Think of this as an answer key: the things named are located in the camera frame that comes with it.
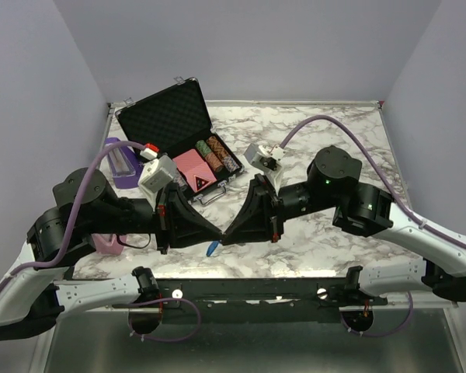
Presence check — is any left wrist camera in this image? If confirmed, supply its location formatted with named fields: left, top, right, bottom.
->
left=138, top=155, right=177, bottom=210

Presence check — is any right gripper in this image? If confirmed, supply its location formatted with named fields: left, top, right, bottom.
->
left=221, top=174, right=339, bottom=246

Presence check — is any pink playing card deck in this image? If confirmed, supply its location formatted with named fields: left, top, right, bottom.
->
left=173, top=149, right=217, bottom=193

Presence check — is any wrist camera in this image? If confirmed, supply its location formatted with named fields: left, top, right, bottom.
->
left=138, top=155, right=177, bottom=210
left=244, top=143, right=285, bottom=173

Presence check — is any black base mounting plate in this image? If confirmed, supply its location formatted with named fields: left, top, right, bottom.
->
left=112, top=277, right=389, bottom=323

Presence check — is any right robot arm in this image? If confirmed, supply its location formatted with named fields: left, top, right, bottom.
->
left=221, top=144, right=466, bottom=305

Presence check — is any purple metronome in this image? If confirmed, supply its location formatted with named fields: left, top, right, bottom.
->
left=107, top=146, right=142, bottom=190

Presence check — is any black poker chip case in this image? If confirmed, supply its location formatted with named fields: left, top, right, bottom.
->
left=115, top=78, right=245, bottom=200

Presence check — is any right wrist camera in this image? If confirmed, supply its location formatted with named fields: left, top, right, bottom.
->
left=244, top=143, right=285, bottom=173

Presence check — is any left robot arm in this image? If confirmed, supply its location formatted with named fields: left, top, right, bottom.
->
left=0, top=168, right=221, bottom=341

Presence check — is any pink box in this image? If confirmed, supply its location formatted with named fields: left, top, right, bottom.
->
left=92, top=234, right=127, bottom=256

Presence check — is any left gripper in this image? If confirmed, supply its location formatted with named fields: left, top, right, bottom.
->
left=89, top=180, right=225, bottom=253

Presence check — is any blue key tag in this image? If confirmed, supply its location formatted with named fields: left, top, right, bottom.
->
left=206, top=241, right=221, bottom=257

